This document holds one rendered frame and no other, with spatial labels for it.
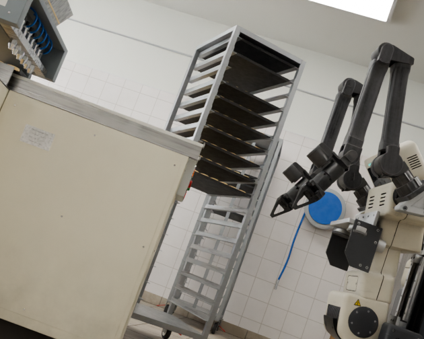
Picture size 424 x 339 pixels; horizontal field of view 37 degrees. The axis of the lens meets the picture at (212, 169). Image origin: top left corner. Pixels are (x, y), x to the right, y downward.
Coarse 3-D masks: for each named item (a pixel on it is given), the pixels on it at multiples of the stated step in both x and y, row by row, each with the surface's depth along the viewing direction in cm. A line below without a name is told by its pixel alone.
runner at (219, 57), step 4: (224, 52) 367; (232, 52) 357; (212, 56) 385; (216, 56) 378; (220, 56) 371; (208, 60) 390; (212, 60) 382; (216, 60) 379; (220, 60) 377; (200, 64) 402; (204, 64) 395; (208, 64) 392; (196, 68) 409; (200, 68) 406
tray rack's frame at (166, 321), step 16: (224, 32) 372; (240, 32) 358; (272, 48) 364; (192, 64) 411; (176, 112) 407; (192, 256) 409; (144, 288) 399; (144, 320) 334; (160, 320) 343; (176, 320) 378; (192, 336) 344
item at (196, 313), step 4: (168, 300) 403; (172, 300) 403; (176, 300) 398; (176, 304) 391; (180, 304) 390; (184, 304) 384; (184, 308) 382; (188, 308) 376; (192, 308) 371; (192, 312) 369; (196, 312) 365; (200, 312) 360; (200, 316) 358; (204, 316) 354; (208, 316) 349; (204, 320) 347; (208, 320) 347
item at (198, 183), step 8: (192, 176) 360; (200, 176) 349; (192, 184) 394; (200, 184) 382; (208, 184) 369; (216, 184) 357; (224, 184) 353; (208, 192) 406; (216, 192) 391; (224, 192) 378; (232, 192) 365; (240, 192) 356
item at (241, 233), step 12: (300, 72) 371; (288, 108) 368; (276, 132) 365; (276, 144) 365; (264, 168) 362; (252, 192) 361; (252, 204) 358; (240, 240) 355; (228, 264) 353; (228, 276) 352; (216, 300) 349; (216, 312) 349; (204, 336) 346
